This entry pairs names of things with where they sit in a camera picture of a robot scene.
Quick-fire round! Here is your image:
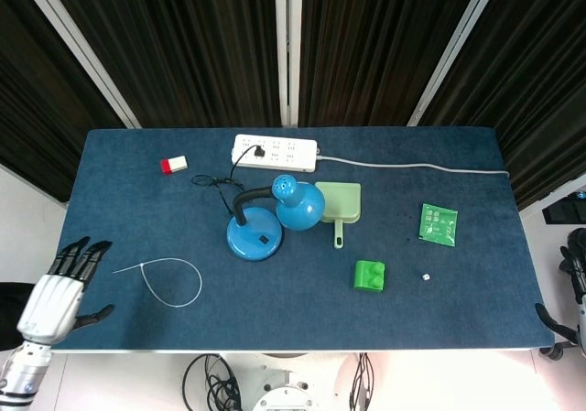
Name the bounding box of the white power strip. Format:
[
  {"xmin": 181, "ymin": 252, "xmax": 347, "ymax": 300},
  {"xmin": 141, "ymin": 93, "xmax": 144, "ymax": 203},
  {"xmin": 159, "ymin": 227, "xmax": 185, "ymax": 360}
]
[{"xmin": 230, "ymin": 134, "xmax": 320, "ymax": 174}]

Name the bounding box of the green toy brick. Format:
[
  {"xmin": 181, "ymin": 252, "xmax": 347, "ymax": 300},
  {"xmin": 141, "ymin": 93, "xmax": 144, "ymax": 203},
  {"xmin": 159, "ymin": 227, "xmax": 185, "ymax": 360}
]
[{"xmin": 352, "ymin": 260, "xmax": 386, "ymax": 294}]

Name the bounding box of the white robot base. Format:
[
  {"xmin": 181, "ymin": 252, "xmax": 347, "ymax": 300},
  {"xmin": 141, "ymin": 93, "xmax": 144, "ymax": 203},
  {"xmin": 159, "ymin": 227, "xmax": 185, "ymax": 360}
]
[{"xmin": 251, "ymin": 354, "xmax": 318, "ymax": 411}]

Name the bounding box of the light green dustpan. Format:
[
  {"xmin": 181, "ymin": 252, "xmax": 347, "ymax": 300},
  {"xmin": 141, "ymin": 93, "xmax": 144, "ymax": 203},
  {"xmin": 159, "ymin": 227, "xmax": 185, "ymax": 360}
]
[{"xmin": 314, "ymin": 181, "xmax": 362, "ymax": 251}]

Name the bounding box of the black cable bundle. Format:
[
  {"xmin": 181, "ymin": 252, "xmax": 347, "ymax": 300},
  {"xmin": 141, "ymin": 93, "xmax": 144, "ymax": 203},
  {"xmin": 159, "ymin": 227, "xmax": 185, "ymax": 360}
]
[
  {"xmin": 181, "ymin": 353, "xmax": 244, "ymax": 411},
  {"xmin": 348, "ymin": 352, "xmax": 375, "ymax": 411}
]

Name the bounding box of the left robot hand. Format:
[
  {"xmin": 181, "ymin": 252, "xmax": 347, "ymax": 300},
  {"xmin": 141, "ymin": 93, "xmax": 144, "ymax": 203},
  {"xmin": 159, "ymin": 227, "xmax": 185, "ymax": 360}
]
[{"xmin": 16, "ymin": 236, "xmax": 115, "ymax": 346}]

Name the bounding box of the blue table mat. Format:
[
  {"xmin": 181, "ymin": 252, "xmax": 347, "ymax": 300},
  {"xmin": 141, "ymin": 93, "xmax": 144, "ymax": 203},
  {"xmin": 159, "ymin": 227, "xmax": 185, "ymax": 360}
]
[{"xmin": 49, "ymin": 126, "xmax": 556, "ymax": 352}]

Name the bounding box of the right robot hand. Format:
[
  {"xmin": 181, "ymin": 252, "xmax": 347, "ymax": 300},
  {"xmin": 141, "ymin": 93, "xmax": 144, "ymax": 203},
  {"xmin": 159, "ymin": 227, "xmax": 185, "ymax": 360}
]
[{"xmin": 534, "ymin": 228, "xmax": 586, "ymax": 356}]

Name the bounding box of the black lamp power cord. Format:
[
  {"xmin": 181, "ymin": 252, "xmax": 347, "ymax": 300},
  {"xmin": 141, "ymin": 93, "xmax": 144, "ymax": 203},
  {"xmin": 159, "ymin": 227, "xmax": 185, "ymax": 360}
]
[{"xmin": 190, "ymin": 145, "xmax": 267, "ymax": 216}]

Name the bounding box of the green sachet packet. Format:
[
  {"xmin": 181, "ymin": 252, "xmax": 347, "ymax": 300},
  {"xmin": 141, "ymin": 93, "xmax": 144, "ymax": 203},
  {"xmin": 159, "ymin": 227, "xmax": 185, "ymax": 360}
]
[{"xmin": 417, "ymin": 202, "xmax": 460, "ymax": 248}]

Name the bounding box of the blue desk lamp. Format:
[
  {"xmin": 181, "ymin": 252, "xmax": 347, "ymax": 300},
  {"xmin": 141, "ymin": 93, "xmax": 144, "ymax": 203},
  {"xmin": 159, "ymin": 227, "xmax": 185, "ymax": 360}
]
[{"xmin": 225, "ymin": 174, "xmax": 327, "ymax": 262}]

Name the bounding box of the red and white block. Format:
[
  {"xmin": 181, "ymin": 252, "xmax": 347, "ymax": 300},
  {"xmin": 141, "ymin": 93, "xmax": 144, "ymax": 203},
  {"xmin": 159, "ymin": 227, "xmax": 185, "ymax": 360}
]
[{"xmin": 159, "ymin": 155, "xmax": 190, "ymax": 175}]

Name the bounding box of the grey power strip cable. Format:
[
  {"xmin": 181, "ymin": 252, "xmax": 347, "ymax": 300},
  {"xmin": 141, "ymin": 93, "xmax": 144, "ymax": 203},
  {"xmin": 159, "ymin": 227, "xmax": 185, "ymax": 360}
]
[{"xmin": 315, "ymin": 154, "xmax": 511, "ymax": 177}]

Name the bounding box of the white zip tie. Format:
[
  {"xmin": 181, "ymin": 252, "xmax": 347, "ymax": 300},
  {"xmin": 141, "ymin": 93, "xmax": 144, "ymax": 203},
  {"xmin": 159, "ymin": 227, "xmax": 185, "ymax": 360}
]
[{"xmin": 112, "ymin": 257, "xmax": 203, "ymax": 308}]

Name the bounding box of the black chair caster base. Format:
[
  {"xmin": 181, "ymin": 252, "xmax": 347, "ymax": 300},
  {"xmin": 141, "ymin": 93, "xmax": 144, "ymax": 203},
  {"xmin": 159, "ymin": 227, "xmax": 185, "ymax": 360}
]
[{"xmin": 537, "ymin": 340, "xmax": 581, "ymax": 362}]

